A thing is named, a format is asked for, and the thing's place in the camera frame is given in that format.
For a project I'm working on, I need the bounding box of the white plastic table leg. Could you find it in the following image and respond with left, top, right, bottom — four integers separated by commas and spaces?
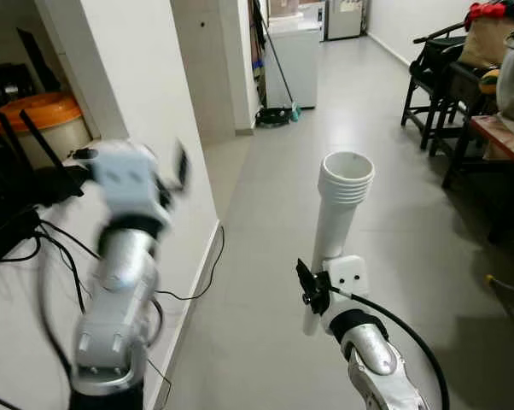
301, 151, 377, 337

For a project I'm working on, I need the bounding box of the mop with green head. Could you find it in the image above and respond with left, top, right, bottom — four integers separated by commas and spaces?
251, 0, 303, 128

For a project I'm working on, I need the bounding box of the white bucket with orange lid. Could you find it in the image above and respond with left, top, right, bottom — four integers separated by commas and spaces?
0, 91, 95, 168

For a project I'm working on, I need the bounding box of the black router with antennas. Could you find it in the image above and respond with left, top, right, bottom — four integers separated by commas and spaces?
0, 111, 89, 261

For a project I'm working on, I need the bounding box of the folding table with orange edge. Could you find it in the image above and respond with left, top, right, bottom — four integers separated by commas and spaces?
470, 113, 514, 173

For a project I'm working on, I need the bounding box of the white chest appliance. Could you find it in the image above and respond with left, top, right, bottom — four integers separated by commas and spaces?
265, 13, 320, 110

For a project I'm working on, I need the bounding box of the yellow green ball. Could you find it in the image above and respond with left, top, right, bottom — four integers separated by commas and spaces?
478, 68, 502, 96

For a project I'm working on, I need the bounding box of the black wooden chair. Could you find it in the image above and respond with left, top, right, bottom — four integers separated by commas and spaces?
439, 58, 514, 192
400, 21, 473, 131

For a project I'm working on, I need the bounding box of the small white appliance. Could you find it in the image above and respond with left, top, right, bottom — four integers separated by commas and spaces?
323, 0, 365, 42

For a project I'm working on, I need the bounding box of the red cloth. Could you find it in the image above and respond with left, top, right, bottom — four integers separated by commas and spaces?
463, 0, 514, 32

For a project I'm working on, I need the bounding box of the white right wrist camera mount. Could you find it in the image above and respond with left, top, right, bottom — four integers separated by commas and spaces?
323, 255, 370, 327

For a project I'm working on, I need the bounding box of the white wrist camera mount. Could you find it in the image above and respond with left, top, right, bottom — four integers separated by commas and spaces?
323, 255, 370, 327
90, 140, 174, 225

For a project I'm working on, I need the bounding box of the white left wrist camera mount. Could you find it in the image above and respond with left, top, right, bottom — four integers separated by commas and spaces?
90, 140, 174, 225

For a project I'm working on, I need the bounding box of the black wall cable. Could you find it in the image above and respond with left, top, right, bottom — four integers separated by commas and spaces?
35, 218, 229, 305

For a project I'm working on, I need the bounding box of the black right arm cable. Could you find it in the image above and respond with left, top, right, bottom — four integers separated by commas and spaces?
327, 286, 453, 410

